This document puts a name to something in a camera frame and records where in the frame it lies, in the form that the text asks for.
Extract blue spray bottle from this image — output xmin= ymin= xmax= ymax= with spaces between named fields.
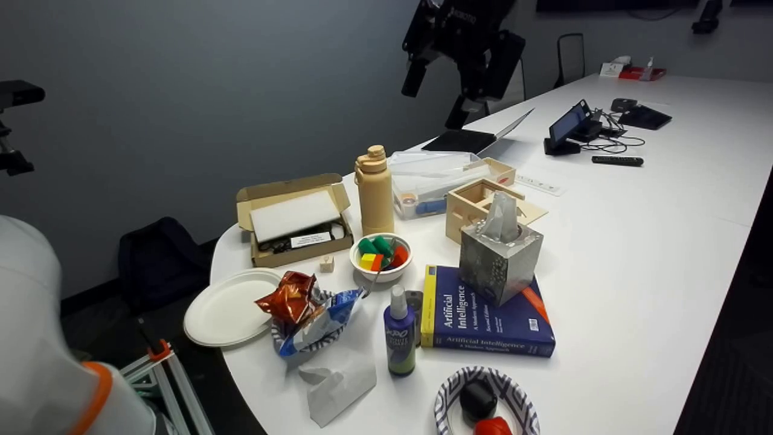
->
xmin=381 ymin=282 xmax=421 ymax=379

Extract clear plastic container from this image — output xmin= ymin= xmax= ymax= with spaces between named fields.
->
xmin=389 ymin=149 xmax=489 ymax=223

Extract striped rope basket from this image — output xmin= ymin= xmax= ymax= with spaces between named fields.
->
xmin=430 ymin=365 xmax=543 ymax=435

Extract black wallet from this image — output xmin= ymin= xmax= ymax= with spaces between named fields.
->
xmin=617 ymin=104 xmax=674 ymax=132

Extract red snack bag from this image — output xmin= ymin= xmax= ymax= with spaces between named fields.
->
xmin=253 ymin=269 xmax=319 ymax=338

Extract black object in basket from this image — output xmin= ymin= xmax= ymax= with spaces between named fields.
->
xmin=456 ymin=377 xmax=500 ymax=423

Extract red object in basket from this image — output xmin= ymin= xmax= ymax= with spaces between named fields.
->
xmin=471 ymin=414 xmax=515 ymax=435

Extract dark office chair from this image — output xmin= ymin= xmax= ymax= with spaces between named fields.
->
xmin=554 ymin=29 xmax=589 ymax=90

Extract blue hardcover book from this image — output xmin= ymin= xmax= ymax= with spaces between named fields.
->
xmin=419 ymin=264 xmax=558 ymax=360

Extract tangled grey cable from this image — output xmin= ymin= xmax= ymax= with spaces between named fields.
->
xmin=593 ymin=126 xmax=648 ymax=156

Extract red toy piece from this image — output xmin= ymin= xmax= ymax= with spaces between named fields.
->
xmin=389 ymin=241 xmax=414 ymax=271

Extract clear plastic bag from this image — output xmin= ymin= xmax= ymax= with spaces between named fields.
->
xmin=294 ymin=351 xmax=379 ymax=431

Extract white paper plate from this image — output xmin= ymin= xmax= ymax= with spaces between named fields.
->
xmin=181 ymin=269 xmax=285 ymax=351

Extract tripod with orange joint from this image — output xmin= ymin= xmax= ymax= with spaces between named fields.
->
xmin=118 ymin=319 xmax=217 ymax=435

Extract green toy piece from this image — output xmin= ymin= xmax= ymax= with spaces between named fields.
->
xmin=355 ymin=235 xmax=396 ymax=259

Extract black device with white label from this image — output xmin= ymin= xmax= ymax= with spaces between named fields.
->
xmin=257 ymin=224 xmax=350 ymax=255

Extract tan water bottle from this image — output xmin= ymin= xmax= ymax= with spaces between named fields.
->
xmin=354 ymin=142 xmax=400 ymax=240

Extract red and white items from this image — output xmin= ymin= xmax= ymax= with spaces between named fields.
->
xmin=598 ymin=52 xmax=670 ymax=84

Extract black backpack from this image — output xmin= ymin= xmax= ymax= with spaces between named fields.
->
xmin=117 ymin=215 xmax=216 ymax=315

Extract white paper label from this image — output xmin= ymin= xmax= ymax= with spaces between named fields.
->
xmin=512 ymin=168 xmax=565 ymax=199

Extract phone on black stand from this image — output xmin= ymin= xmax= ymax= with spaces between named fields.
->
xmin=543 ymin=96 xmax=604 ymax=156

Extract blue white snack bag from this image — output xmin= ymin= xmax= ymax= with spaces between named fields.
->
xmin=271 ymin=284 xmax=367 ymax=362

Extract grey tissue box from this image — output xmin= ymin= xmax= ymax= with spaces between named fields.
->
xmin=456 ymin=188 xmax=546 ymax=310

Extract open cardboard box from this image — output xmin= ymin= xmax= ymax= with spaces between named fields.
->
xmin=235 ymin=171 xmax=358 ymax=271

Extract black remote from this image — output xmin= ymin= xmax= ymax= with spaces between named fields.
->
xmin=589 ymin=153 xmax=648 ymax=168

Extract white bowl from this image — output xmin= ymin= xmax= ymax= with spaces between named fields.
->
xmin=348 ymin=229 xmax=415 ymax=287

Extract small wooden frame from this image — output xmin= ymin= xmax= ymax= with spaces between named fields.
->
xmin=482 ymin=155 xmax=519 ymax=188

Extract white sheet in box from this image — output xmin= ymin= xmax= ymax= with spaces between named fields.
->
xmin=250 ymin=188 xmax=344 ymax=243

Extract open laptop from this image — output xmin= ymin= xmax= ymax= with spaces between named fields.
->
xmin=419 ymin=106 xmax=536 ymax=162

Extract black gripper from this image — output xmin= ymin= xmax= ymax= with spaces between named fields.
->
xmin=400 ymin=0 xmax=519 ymax=132

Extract open wooden box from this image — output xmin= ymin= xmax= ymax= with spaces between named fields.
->
xmin=443 ymin=177 xmax=552 ymax=247

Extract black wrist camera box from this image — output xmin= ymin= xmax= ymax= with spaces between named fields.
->
xmin=483 ymin=29 xmax=529 ymax=99

